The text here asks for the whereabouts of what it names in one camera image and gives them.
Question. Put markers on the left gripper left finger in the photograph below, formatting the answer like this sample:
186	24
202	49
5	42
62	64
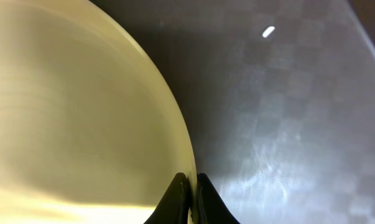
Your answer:
173	207

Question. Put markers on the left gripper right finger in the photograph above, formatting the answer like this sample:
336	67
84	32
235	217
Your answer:
211	208

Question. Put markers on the yellow plate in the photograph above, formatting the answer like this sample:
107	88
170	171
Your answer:
89	129

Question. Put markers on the leftover rice and scraps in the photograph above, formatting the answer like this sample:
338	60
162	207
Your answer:
268	31

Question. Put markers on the brown serving tray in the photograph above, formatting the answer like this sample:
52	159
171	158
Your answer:
284	127

